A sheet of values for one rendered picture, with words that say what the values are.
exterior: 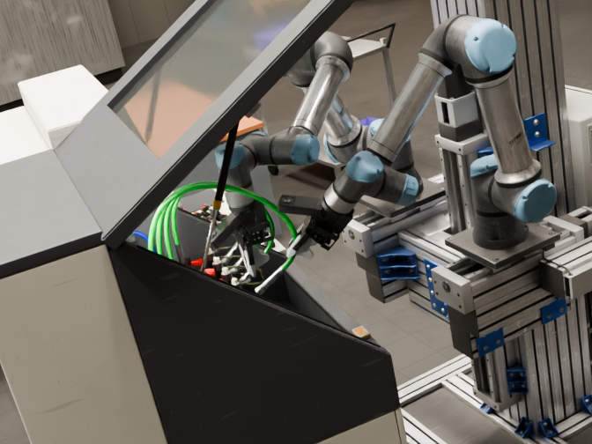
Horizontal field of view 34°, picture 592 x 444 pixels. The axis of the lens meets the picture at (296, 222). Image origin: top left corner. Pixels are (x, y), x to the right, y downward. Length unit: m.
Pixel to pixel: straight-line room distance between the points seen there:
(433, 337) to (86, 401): 2.33
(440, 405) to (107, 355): 1.62
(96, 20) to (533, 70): 7.25
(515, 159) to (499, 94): 0.18
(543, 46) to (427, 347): 1.77
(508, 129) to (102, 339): 1.07
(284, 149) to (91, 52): 7.36
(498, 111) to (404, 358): 1.97
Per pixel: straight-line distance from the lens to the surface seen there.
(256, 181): 5.33
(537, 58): 2.81
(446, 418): 3.43
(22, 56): 9.55
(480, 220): 2.64
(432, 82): 2.41
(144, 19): 11.37
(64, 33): 9.62
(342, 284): 4.82
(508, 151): 2.42
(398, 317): 4.45
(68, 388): 2.18
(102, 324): 2.13
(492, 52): 2.29
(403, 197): 2.30
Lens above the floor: 2.24
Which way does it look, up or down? 24 degrees down
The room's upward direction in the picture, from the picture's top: 12 degrees counter-clockwise
